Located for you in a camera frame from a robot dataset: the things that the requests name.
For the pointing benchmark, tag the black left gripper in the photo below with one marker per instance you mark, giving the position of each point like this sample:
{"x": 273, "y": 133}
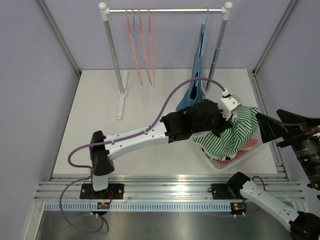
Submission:
{"x": 224, "y": 124}

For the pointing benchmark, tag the light blue wire hanger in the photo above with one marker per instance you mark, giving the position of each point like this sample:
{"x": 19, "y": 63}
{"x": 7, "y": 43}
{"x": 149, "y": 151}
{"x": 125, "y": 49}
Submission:
{"x": 136, "y": 32}

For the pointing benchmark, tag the green white striped tank top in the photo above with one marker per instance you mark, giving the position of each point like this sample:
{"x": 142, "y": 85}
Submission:
{"x": 237, "y": 132}

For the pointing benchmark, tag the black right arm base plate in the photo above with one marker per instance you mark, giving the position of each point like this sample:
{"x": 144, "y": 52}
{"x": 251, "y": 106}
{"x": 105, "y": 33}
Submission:
{"x": 220, "y": 191}

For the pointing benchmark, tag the white slotted cable duct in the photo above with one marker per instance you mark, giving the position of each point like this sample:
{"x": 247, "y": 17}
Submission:
{"x": 120, "y": 206}

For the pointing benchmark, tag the white silver clothes rack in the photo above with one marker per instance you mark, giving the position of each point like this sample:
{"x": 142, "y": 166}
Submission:
{"x": 122, "y": 76}

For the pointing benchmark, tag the red white striped tank top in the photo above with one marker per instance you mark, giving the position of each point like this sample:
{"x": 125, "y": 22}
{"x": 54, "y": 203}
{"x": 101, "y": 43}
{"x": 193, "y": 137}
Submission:
{"x": 246, "y": 149}

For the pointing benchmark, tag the blue tank top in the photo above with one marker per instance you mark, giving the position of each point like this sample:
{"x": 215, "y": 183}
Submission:
{"x": 194, "y": 92}

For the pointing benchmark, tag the pink wire hanger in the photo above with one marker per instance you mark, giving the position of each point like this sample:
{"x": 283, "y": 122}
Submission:
{"x": 128, "y": 28}
{"x": 147, "y": 68}
{"x": 150, "y": 30}

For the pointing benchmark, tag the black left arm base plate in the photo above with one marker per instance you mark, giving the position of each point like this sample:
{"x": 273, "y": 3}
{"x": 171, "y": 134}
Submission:
{"x": 115, "y": 191}

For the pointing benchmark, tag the aluminium mounting rail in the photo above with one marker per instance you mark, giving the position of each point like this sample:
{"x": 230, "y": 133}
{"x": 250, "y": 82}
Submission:
{"x": 181, "y": 187}

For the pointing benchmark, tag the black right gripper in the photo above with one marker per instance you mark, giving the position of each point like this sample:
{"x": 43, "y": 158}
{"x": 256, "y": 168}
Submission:
{"x": 270, "y": 128}

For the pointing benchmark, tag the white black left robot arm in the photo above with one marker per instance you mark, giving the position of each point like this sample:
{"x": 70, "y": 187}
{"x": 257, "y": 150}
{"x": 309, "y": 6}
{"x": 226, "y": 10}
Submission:
{"x": 203, "y": 117}

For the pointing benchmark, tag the white plastic basket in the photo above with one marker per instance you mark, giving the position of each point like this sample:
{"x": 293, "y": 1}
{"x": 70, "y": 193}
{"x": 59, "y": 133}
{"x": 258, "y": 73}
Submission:
{"x": 225, "y": 167}

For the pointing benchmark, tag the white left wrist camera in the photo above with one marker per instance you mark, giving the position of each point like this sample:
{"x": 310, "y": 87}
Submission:
{"x": 228, "y": 104}

